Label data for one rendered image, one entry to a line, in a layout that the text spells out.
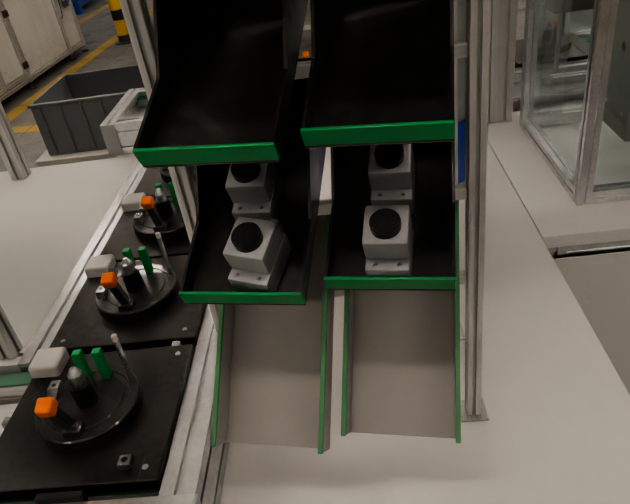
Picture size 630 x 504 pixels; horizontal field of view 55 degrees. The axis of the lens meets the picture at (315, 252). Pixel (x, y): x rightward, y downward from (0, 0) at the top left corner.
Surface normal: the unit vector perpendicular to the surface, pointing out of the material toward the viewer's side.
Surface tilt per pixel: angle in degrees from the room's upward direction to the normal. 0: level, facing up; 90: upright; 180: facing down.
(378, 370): 45
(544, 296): 0
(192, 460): 0
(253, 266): 114
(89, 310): 0
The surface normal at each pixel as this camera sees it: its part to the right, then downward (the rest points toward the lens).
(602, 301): -0.01, 0.55
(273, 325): -0.22, -0.18
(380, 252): -0.11, 0.86
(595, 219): -0.13, -0.83
